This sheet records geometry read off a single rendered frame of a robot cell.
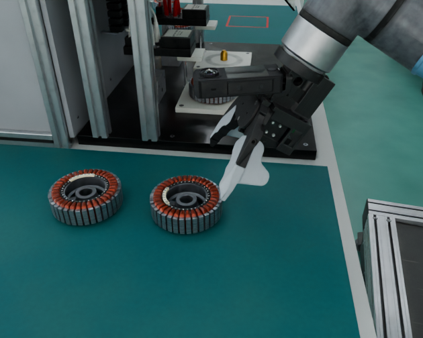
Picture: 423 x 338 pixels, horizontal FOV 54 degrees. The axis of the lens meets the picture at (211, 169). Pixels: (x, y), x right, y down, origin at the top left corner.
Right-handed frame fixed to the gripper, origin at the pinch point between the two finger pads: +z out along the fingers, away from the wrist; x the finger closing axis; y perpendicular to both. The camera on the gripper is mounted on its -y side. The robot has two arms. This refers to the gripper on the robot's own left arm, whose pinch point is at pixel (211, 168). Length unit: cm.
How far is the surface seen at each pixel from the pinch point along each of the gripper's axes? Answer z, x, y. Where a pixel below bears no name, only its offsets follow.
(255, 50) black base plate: -5, 71, 21
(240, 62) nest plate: -3, 58, 15
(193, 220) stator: 5.8, -5.6, -0.3
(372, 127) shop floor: 15, 156, 139
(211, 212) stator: 4.3, -4.4, 1.9
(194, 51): -4.4, 38.8, -2.4
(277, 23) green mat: -11, 108, 36
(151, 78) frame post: -1.6, 19.4, -11.0
